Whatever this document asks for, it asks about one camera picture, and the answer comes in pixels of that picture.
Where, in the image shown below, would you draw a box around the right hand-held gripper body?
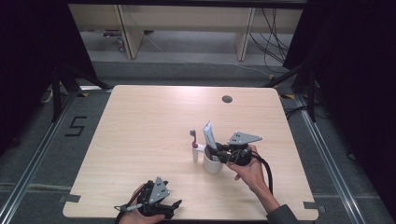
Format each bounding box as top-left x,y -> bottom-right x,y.
217,131 -> 263,167

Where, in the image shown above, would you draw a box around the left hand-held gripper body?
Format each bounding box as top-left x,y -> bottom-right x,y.
136,176 -> 172,219

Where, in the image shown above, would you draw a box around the white cup with handle holder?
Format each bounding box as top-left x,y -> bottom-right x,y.
191,143 -> 225,175

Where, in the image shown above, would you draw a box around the white toothpaste tube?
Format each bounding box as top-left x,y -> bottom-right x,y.
202,119 -> 219,162

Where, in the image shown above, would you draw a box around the pink toothbrush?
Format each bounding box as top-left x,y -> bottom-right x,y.
189,129 -> 200,150

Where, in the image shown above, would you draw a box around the person's right hand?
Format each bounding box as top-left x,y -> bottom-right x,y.
226,144 -> 271,196

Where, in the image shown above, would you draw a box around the person's left hand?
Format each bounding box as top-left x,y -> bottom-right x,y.
118,184 -> 166,224

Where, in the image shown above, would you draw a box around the grey tape piece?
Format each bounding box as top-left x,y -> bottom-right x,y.
303,201 -> 327,215
58,193 -> 82,204

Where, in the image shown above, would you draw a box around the black metal stand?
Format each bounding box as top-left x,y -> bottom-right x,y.
50,63 -> 112,123
264,61 -> 318,123

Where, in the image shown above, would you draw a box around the dark curtain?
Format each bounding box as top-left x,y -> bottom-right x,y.
0,0 -> 98,157
282,0 -> 396,214

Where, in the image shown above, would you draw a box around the left gripper cable with plug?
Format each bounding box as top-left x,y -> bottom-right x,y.
113,183 -> 148,224

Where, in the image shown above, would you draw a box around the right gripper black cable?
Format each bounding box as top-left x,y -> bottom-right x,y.
251,151 -> 275,196

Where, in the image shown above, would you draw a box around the black floor cable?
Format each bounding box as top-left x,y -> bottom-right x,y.
284,105 -> 310,121

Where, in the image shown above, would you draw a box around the aluminium floor rail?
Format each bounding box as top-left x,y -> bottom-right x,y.
294,92 -> 366,224
0,91 -> 78,224

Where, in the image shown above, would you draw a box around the hanging black cables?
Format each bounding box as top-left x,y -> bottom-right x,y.
248,7 -> 291,75

